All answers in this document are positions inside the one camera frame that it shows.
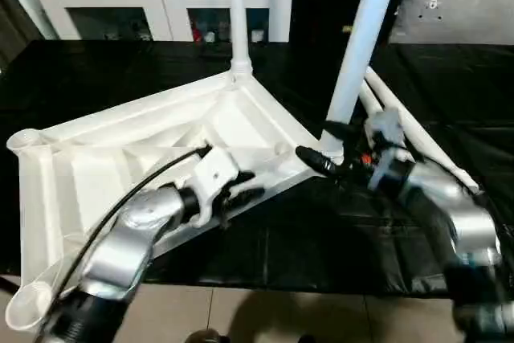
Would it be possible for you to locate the white plastic table leg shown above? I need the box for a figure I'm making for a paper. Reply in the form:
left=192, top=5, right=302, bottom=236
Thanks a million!
left=324, top=0, right=405, bottom=161
left=365, top=67, right=481, bottom=196
left=226, top=0, right=255, bottom=80
left=357, top=82, right=386, bottom=123

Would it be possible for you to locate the white plastic table top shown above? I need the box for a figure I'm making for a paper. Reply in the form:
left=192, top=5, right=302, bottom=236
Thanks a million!
left=5, top=69, right=344, bottom=333

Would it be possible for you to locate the black work mat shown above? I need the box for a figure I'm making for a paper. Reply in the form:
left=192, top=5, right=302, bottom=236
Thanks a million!
left=0, top=38, right=514, bottom=300

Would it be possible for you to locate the grey white pillow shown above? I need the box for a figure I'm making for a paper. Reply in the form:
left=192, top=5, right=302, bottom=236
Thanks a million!
left=389, top=0, right=514, bottom=47

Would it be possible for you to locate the black metal floor bar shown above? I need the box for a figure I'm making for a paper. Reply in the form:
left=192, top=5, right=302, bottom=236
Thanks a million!
left=0, top=275, right=21, bottom=294

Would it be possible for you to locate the grey curtain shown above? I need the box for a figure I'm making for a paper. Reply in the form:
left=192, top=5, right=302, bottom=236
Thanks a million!
left=0, top=0, right=57, bottom=59

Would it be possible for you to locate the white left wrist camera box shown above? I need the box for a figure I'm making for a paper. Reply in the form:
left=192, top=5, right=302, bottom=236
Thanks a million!
left=186, top=148, right=243, bottom=228

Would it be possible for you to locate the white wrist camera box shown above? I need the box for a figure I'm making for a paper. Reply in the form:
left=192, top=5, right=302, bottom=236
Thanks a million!
left=362, top=108, right=407, bottom=188
left=186, top=148, right=243, bottom=228

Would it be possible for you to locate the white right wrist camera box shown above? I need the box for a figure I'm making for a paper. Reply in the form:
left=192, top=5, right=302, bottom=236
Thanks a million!
left=362, top=108, right=407, bottom=188

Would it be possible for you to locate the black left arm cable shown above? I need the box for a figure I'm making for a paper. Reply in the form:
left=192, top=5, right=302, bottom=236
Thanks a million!
left=44, top=145, right=214, bottom=328

